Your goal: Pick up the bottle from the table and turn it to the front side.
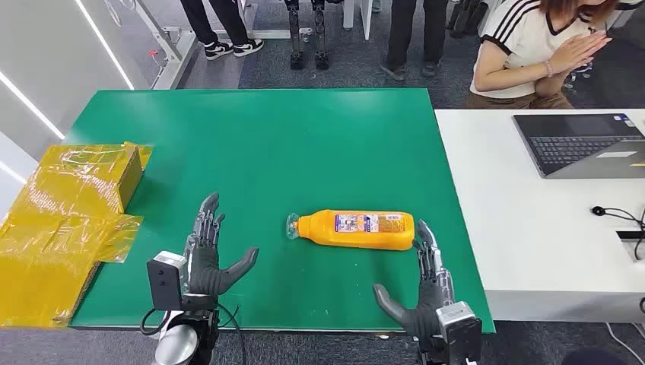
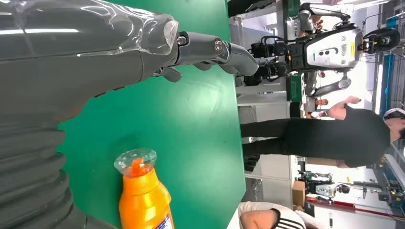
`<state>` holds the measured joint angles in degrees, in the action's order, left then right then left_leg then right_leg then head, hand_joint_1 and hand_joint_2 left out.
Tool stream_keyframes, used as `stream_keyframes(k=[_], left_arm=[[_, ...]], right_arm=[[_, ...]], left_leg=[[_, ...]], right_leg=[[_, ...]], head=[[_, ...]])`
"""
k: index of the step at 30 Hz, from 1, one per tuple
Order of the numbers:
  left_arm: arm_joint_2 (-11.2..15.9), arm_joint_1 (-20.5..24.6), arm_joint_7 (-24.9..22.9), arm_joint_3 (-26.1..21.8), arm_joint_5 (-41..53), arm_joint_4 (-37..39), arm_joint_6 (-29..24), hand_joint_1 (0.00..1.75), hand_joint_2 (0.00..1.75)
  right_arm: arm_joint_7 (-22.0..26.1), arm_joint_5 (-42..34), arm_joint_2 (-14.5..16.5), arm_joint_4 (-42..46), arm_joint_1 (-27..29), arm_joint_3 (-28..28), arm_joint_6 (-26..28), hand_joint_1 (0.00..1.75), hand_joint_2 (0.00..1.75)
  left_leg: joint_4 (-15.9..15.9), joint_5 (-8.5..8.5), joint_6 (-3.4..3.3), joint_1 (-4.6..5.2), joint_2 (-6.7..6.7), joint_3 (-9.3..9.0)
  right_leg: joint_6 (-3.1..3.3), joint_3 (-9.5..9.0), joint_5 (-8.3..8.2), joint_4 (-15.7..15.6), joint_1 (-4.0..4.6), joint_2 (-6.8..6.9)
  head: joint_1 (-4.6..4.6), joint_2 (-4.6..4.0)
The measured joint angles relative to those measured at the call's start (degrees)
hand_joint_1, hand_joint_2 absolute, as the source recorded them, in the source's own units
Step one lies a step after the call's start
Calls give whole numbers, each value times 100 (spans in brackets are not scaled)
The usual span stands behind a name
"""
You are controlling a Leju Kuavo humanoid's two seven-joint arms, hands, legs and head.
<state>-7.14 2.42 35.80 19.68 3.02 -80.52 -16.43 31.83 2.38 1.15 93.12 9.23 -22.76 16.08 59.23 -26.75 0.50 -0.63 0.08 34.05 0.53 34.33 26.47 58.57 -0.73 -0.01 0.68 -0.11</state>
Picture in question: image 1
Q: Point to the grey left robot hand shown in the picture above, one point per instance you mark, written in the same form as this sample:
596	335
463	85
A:
204	272

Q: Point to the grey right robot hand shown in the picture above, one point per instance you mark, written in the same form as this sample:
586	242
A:
428	297

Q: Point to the orange detergent bottle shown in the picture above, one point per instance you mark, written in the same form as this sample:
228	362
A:
353	237

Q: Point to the white table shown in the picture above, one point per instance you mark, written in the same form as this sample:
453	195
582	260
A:
529	242

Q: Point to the green table mat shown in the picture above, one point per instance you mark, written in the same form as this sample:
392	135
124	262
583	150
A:
302	151

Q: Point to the yellow taped cardboard box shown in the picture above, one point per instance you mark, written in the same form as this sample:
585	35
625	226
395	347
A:
50	226

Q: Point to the black round object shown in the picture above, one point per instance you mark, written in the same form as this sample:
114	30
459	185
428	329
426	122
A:
592	358

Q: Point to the dark grey laptop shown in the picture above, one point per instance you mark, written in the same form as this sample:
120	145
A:
569	146

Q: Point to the black robot leg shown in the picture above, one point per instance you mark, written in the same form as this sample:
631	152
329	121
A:
296	40
321	40

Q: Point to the standing person in sneakers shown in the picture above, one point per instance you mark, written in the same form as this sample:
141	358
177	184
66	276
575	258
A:
221	20

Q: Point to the standing person in dark shoes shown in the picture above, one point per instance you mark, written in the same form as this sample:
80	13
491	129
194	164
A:
403	30

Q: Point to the seated person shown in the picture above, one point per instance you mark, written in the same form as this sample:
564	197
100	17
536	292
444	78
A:
514	40

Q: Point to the black chair base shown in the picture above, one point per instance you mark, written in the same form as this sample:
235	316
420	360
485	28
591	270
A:
463	20

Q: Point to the white panel leg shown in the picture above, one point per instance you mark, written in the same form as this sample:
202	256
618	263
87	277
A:
365	15

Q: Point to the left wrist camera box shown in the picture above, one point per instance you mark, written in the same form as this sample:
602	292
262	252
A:
163	282

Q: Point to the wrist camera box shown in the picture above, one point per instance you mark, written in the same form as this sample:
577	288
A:
163	282
461	335

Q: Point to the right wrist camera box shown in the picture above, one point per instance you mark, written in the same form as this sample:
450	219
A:
461	335

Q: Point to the white metal stand frame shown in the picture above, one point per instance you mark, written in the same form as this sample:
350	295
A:
174	55

